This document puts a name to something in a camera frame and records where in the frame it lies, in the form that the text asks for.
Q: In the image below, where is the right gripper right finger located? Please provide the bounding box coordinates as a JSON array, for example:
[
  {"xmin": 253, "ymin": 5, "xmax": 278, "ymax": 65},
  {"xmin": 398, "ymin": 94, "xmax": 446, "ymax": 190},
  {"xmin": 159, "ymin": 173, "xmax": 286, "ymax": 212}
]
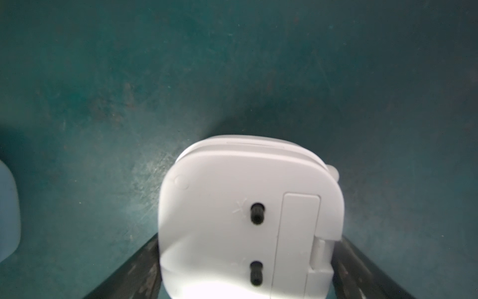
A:
[{"xmin": 332, "ymin": 237, "xmax": 415, "ymax": 299}]

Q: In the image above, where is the blue alarm clock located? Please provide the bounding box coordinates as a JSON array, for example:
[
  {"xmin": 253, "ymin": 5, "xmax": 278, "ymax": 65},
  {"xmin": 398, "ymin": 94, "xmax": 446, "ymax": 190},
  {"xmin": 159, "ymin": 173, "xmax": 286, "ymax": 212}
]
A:
[{"xmin": 0, "ymin": 161, "xmax": 21, "ymax": 262}]

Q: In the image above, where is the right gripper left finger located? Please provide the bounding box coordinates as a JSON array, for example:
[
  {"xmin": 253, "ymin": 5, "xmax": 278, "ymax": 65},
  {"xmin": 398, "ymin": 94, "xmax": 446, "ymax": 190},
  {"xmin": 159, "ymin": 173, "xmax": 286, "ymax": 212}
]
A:
[{"xmin": 85, "ymin": 235, "xmax": 162, "ymax": 299}]

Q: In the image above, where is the white alarm clock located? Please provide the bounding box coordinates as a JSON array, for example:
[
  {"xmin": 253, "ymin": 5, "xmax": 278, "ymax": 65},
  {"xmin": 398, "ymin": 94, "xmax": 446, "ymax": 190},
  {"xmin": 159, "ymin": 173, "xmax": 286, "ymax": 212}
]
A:
[{"xmin": 158, "ymin": 135, "xmax": 344, "ymax": 299}]

